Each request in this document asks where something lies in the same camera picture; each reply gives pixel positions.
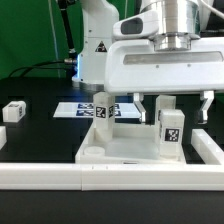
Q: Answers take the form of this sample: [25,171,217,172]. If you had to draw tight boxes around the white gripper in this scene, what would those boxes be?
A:
[104,9,224,124]

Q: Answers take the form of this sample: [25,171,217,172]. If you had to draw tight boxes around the white square table top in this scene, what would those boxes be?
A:
[75,123,186,164]

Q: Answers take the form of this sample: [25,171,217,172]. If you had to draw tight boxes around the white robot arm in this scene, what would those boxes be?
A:
[74,0,224,124]

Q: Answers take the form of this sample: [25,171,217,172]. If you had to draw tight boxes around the white U-shaped obstacle fence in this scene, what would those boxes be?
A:
[0,129,224,191]

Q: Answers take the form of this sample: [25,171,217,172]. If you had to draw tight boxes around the white marker sheet with tags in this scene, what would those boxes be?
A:
[53,102,140,118]

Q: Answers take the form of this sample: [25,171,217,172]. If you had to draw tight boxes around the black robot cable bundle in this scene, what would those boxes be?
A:
[7,0,78,78]

